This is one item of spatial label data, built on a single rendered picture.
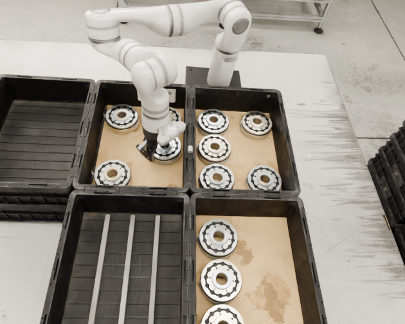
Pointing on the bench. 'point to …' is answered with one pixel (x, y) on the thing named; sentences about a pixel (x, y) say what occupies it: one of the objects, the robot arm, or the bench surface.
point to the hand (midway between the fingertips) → (157, 152)
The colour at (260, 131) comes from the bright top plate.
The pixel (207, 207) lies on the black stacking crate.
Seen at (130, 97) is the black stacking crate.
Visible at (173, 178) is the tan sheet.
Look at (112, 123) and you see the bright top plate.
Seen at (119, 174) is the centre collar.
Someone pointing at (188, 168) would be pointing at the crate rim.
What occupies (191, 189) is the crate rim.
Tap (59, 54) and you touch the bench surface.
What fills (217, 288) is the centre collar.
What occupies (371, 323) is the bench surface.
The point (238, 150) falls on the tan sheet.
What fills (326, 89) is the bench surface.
